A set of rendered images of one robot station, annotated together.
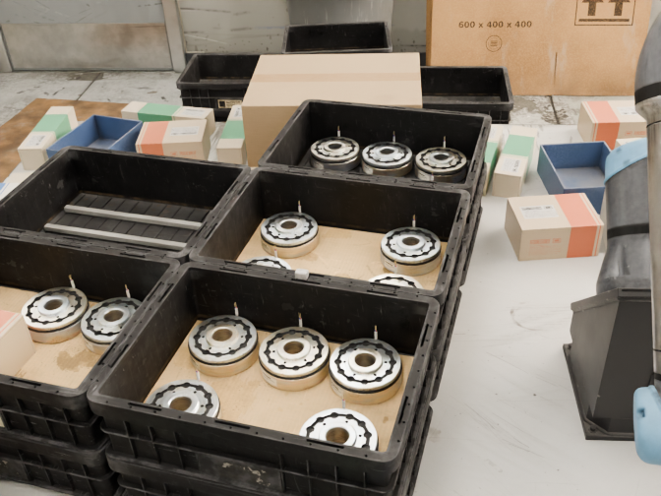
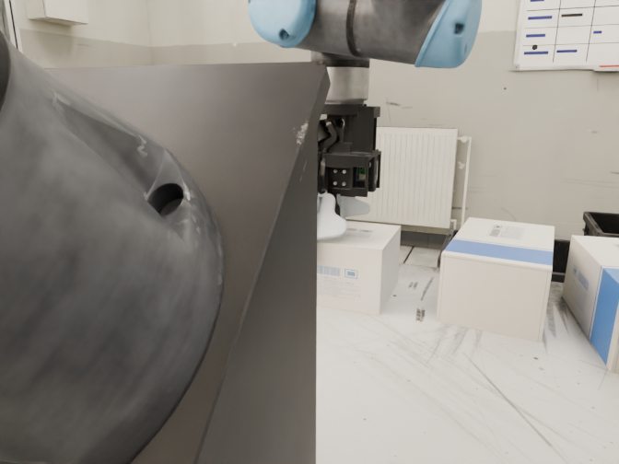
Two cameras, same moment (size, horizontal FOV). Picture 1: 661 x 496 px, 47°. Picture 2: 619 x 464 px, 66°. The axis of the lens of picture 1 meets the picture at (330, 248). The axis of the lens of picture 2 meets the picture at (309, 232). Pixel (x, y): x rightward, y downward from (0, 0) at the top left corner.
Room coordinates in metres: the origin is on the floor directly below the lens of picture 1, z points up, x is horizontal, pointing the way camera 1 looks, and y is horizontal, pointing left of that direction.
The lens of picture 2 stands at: (0.99, -0.32, 0.97)
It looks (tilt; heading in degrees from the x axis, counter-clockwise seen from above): 16 degrees down; 194
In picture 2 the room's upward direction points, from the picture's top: straight up
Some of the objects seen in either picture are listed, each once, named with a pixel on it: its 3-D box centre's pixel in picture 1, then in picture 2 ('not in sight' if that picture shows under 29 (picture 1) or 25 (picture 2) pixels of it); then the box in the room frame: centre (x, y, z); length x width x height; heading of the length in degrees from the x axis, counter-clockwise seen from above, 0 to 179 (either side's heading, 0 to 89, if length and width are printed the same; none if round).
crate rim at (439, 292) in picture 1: (335, 228); not in sight; (1.04, -0.01, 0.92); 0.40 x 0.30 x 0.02; 72
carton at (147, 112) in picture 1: (168, 120); not in sight; (1.87, 0.41, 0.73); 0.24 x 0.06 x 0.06; 72
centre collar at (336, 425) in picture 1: (337, 437); not in sight; (0.65, 0.00, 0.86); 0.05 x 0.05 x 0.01
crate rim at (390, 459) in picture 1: (273, 351); not in sight; (0.75, 0.08, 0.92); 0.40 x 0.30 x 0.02; 72
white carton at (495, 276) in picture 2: not in sight; (499, 270); (0.34, -0.22, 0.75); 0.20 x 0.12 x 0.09; 167
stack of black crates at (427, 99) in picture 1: (445, 145); not in sight; (2.32, -0.41, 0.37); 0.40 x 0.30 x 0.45; 82
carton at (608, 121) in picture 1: (617, 124); not in sight; (1.70, -0.73, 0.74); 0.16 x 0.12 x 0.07; 86
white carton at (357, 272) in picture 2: not in sight; (321, 259); (0.35, -0.46, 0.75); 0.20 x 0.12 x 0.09; 82
